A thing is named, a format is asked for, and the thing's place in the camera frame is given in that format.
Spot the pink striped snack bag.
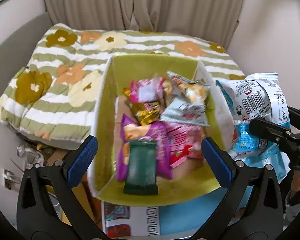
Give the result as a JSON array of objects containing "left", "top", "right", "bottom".
[{"left": 164, "top": 122, "right": 204, "bottom": 168}]

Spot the pink white snack packet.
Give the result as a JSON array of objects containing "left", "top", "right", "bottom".
[{"left": 130, "top": 77, "right": 165, "bottom": 103}]

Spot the grey headboard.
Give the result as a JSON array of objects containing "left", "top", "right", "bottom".
[{"left": 0, "top": 12, "right": 53, "bottom": 96}]

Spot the purple snack bag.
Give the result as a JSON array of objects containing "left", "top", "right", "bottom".
[{"left": 116, "top": 114, "right": 173, "bottom": 181}]

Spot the white orange chips bag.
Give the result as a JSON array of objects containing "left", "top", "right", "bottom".
[{"left": 160, "top": 71, "right": 210, "bottom": 127}]

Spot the dark green snack packet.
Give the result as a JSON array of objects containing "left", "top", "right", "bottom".
[{"left": 123, "top": 140, "right": 159, "bottom": 196}]

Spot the floral striped quilt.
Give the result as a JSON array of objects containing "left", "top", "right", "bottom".
[{"left": 0, "top": 23, "right": 244, "bottom": 142}]

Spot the white orange snack bag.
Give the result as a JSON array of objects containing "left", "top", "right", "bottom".
[{"left": 162, "top": 80, "right": 173, "bottom": 107}]

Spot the beige curtain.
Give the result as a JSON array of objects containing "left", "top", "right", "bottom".
[{"left": 44, "top": 0, "right": 243, "bottom": 47}]

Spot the yellow gold snack bag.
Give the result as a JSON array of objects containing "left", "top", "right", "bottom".
[{"left": 123, "top": 88, "right": 160, "bottom": 125}]

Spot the light blue white snack bag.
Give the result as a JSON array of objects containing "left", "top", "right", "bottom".
[{"left": 216, "top": 73, "right": 290, "bottom": 167}]

